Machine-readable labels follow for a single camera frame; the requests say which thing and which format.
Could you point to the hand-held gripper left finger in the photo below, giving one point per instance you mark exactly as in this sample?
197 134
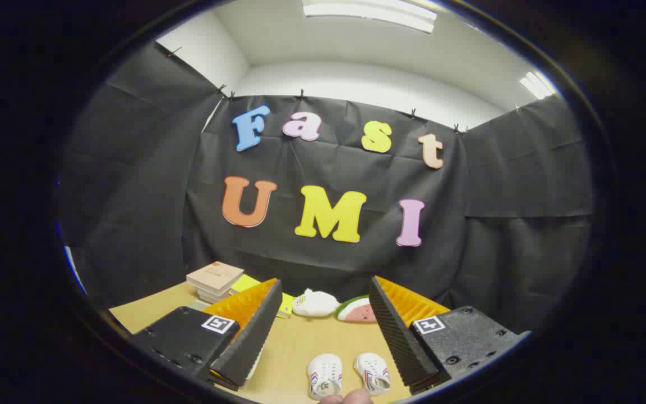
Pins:
250 342

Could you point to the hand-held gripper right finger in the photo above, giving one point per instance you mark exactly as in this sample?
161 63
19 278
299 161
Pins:
401 342

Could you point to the white shoe with chevron stripes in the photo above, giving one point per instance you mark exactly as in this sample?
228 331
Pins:
323 370
370 367

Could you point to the watermelon slice plush toy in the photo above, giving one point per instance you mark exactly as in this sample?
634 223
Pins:
359 311

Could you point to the yellow book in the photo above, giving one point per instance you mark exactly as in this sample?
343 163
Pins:
244 283

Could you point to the grey book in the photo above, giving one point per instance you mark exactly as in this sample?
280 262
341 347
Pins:
211 295

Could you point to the tan cover book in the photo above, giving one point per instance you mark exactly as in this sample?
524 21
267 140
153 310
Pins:
213 275

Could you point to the white plush toy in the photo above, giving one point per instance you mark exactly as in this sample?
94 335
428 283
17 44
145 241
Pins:
317 304

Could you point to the black backdrop cloth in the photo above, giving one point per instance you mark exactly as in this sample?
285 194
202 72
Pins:
469 252

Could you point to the small ceiling light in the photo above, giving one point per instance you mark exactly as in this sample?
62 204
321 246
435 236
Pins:
535 85

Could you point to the long ceiling light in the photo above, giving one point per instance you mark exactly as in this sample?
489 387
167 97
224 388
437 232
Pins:
368 14

